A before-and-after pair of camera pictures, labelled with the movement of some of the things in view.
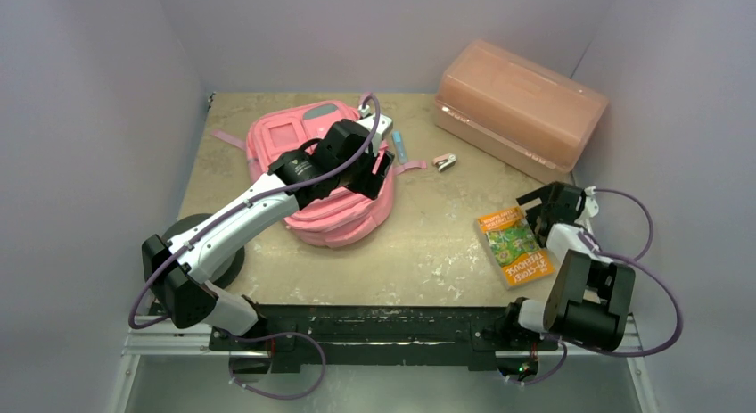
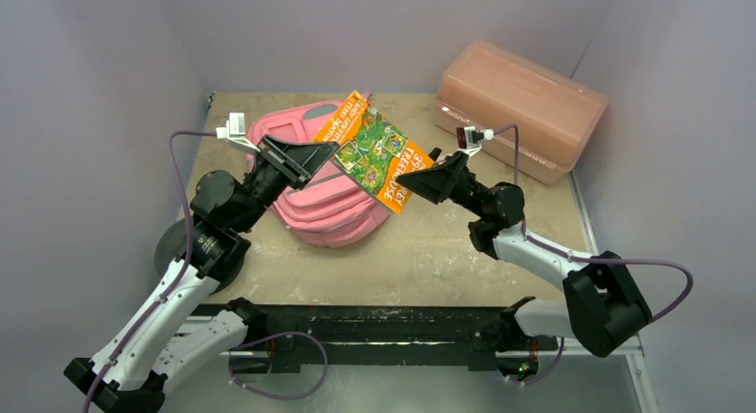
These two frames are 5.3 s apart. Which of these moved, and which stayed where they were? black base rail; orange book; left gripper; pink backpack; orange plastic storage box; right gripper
Moved: orange book; left gripper; pink backpack; right gripper
Stayed: black base rail; orange plastic storage box
